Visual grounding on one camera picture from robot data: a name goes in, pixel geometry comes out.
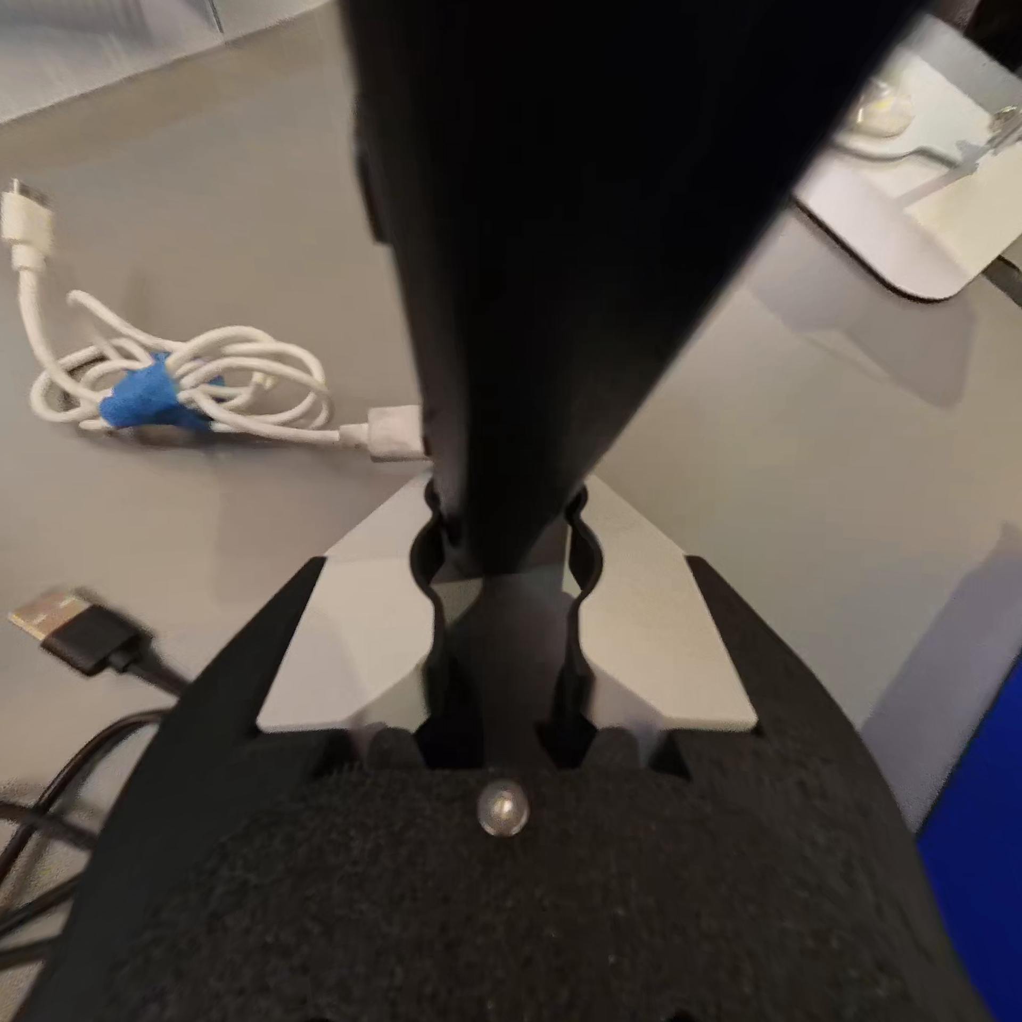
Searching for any blue tape strip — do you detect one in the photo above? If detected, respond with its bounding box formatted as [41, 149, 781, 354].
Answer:
[100, 351, 217, 436]

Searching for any black usb cable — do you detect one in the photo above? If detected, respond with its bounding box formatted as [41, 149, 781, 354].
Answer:
[0, 587, 194, 967]

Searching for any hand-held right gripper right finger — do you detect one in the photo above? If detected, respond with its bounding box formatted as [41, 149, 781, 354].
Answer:
[555, 475, 760, 734]

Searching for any wooden book stand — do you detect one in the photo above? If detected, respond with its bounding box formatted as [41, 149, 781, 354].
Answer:
[790, 16, 1022, 303]

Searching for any blue plastic bin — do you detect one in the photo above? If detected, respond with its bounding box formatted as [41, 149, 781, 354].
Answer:
[914, 647, 1022, 1022]

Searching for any white usb cable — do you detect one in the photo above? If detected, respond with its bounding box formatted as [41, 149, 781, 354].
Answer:
[0, 177, 424, 464]

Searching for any black usb hub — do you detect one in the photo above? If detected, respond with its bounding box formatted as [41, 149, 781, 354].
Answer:
[339, 0, 939, 580]

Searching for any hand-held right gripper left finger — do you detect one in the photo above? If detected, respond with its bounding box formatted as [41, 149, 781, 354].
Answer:
[255, 473, 448, 734]

